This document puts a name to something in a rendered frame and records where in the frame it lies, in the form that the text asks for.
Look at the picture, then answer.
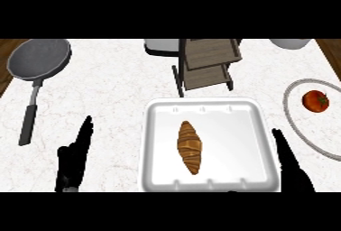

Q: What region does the wooden tiered basket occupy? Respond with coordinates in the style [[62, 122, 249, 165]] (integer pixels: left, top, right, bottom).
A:
[[170, 39, 244, 97]]

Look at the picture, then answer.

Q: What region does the white pot with dark base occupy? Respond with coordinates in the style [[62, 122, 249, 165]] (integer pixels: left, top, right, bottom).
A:
[[143, 39, 182, 58]]

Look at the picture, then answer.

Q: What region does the white foam tray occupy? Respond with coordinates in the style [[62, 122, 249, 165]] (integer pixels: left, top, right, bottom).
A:
[[139, 97, 282, 193]]

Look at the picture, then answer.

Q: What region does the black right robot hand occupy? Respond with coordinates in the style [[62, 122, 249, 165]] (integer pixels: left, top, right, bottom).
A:
[[270, 128, 317, 193]]

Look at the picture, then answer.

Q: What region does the brown croissant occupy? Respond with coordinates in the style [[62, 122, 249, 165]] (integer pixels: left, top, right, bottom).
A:
[[176, 120, 204, 176]]

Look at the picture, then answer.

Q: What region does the white plate with grey rim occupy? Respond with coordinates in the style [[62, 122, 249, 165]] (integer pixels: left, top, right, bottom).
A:
[[282, 78, 341, 161]]

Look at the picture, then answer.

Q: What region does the red tomato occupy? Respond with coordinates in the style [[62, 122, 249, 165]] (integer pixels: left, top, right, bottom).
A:
[[301, 89, 331, 114]]

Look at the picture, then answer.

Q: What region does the white round container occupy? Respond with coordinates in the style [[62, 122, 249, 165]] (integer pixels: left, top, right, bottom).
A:
[[267, 39, 314, 51]]

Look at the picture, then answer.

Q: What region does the grey frying pan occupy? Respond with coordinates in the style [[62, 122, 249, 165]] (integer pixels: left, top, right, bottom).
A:
[[6, 39, 74, 147]]

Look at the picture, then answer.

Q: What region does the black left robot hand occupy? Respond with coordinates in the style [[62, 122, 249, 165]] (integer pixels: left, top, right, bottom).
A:
[[53, 115, 94, 193]]

